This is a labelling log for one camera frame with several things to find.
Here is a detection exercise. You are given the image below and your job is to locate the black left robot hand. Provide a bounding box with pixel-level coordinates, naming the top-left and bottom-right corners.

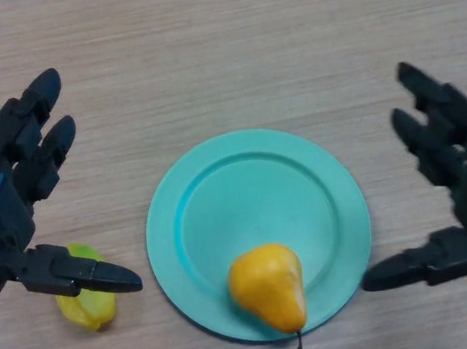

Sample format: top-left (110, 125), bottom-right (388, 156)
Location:
top-left (0, 62), bottom-right (144, 304)

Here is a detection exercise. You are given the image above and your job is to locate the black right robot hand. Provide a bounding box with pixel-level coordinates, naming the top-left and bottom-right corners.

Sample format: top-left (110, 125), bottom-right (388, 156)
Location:
top-left (345, 56), bottom-right (467, 293)

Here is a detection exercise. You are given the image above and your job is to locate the yellow starfruit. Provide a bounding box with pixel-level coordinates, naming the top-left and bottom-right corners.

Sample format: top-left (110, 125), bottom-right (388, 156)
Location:
top-left (52, 240), bottom-right (120, 335)

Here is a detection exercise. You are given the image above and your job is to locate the green round plate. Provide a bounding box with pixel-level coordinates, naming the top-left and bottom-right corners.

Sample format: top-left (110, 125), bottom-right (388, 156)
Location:
top-left (138, 121), bottom-right (380, 349)

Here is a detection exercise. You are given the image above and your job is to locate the yellow pear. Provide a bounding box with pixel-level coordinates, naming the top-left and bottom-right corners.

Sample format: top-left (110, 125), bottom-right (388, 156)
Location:
top-left (226, 240), bottom-right (311, 349)

